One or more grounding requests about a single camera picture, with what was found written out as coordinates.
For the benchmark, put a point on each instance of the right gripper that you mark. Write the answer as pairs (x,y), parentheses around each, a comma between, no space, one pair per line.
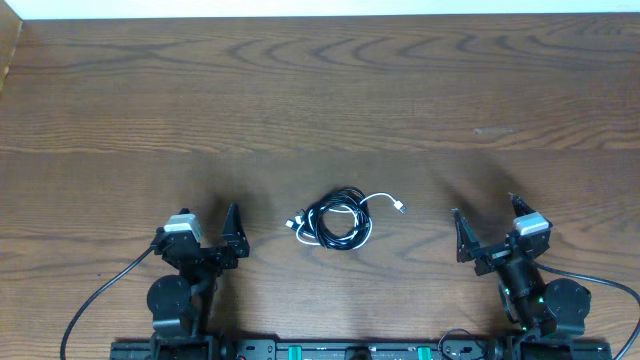
(469,247)

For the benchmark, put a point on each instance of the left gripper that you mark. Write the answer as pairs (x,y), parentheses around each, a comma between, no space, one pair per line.
(235,238)

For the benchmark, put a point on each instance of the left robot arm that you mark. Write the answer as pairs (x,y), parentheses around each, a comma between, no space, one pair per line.
(180,304)

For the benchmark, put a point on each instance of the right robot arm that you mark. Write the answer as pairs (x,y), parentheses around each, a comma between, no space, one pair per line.
(545,310)

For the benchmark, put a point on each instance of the cardboard side panel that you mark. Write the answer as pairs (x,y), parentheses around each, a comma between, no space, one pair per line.
(10,30)

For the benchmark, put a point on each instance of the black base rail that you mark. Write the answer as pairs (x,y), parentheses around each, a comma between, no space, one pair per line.
(267,349)

